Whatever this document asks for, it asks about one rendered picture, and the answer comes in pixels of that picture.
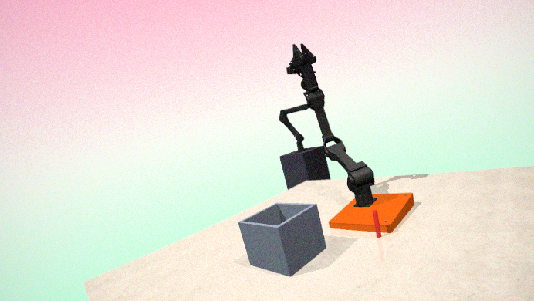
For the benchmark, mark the dark red peg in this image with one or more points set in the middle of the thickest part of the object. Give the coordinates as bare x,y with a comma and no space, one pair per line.
377,224

